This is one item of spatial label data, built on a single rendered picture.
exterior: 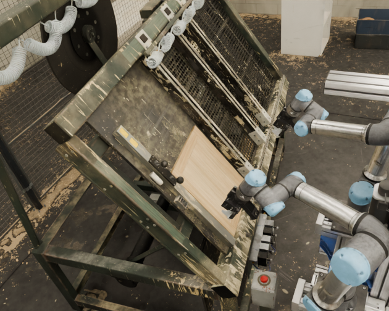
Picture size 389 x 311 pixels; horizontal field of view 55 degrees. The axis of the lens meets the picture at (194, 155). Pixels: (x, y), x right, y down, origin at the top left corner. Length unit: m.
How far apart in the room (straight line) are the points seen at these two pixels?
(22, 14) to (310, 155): 3.02
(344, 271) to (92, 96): 1.24
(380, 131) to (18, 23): 1.74
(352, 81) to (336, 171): 2.64
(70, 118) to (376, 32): 5.01
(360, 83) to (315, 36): 4.41
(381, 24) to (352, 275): 4.96
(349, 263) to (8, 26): 1.75
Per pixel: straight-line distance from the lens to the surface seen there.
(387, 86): 1.39
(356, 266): 1.31
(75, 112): 1.70
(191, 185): 2.12
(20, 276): 3.81
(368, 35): 6.07
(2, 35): 2.02
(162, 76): 2.26
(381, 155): 2.02
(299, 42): 5.88
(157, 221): 1.84
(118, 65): 1.99
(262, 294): 2.10
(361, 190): 2.07
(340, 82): 1.39
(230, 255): 2.22
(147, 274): 2.37
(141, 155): 1.91
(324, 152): 4.18
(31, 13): 2.18
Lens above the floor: 2.74
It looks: 41 degrees down
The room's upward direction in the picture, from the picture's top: 11 degrees counter-clockwise
